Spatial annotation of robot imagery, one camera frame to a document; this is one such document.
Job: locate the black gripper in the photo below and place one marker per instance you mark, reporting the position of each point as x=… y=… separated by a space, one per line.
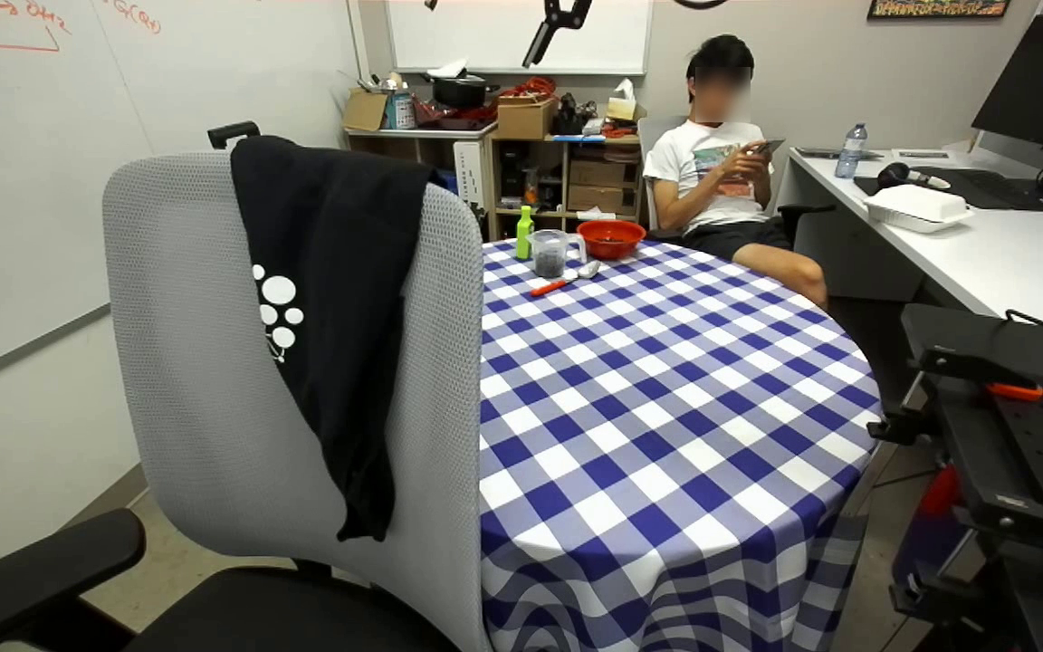
x=572 y=6

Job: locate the black cloth with paw print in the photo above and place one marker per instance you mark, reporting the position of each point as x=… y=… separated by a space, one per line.
x=343 y=303

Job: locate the black bag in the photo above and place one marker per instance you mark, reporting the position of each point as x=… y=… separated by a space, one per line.
x=570 y=117

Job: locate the white projection board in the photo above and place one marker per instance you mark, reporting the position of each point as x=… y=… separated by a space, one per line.
x=472 y=37

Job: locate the brown cardboard box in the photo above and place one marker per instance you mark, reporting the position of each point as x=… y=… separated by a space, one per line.
x=523 y=117

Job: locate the black pot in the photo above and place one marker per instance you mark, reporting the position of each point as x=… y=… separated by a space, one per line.
x=460 y=93

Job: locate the wooden storage shelf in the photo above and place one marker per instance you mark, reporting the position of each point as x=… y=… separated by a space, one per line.
x=507 y=184

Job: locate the large cardboard box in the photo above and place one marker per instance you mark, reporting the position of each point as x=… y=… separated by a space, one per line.
x=604 y=185

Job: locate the seated person in white shirt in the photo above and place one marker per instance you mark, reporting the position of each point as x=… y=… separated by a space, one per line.
x=697 y=174

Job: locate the green plastic bottle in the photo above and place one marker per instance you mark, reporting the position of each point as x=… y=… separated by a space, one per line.
x=526 y=237

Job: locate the small open cardboard box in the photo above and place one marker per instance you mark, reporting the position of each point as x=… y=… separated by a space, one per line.
x=363 y=114

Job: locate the red bowl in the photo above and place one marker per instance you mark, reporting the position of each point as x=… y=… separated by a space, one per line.
x=610 y=239

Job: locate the clear glass cup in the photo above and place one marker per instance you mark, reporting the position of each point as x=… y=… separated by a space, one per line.
x=548 y=255

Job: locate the dark phone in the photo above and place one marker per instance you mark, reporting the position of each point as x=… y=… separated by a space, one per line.
x=758 y=147

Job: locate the white marker pen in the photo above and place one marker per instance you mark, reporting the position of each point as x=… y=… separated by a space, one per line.
x=584 y=274

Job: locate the red marker pen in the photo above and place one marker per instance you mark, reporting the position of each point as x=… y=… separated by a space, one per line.
x=543 y=286

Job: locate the clear water bottle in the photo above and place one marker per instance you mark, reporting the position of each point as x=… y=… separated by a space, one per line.
x=852 y=151

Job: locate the black headphones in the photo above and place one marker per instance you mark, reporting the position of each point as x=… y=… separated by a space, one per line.
x=892 y=174

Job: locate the white foam food container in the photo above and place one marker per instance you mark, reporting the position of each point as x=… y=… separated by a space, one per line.
x=916 y=205

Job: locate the blue white checkered tablecloth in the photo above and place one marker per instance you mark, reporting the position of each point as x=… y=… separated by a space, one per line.
x=669 y=423

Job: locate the black keyboard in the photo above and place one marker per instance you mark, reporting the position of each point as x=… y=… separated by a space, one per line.
x=995 y=185

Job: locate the white office desk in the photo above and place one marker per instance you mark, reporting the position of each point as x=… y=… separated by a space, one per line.
x=1006 y=266

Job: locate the grey mesh office chair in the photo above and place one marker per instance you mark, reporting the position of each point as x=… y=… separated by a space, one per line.
x=196 y=401

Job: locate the red clamp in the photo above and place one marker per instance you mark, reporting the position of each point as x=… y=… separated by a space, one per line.
x=938 y=493

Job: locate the black robot cart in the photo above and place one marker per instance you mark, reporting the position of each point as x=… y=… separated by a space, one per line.
x=1029 y=483

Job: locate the framed wall picture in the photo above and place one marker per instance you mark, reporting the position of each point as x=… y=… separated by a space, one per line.
x=938 y=10

